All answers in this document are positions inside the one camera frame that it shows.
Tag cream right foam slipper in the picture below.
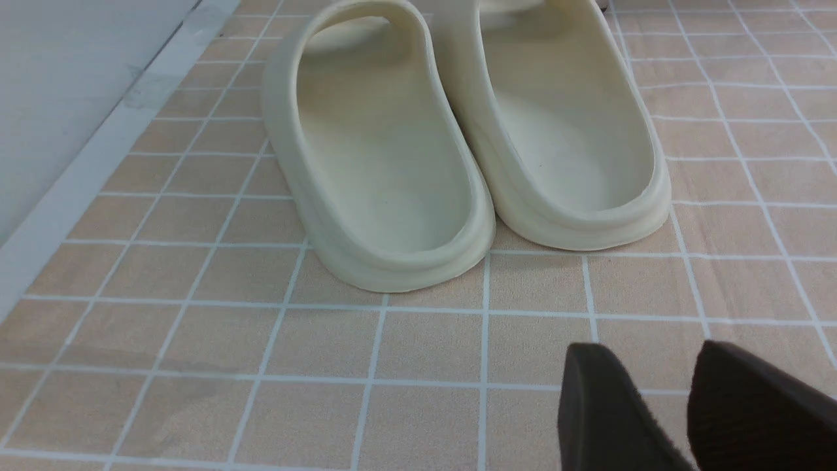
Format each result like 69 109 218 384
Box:
431 1 672 251

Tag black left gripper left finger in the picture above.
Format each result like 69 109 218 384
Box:
557 343 693 470

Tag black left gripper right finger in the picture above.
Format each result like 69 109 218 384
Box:
687 340 836 470

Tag cream foam slipper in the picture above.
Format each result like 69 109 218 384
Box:
431 1 672 251
260 1 496 293

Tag cream left foam slipper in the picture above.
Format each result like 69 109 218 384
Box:
260 1 496 293

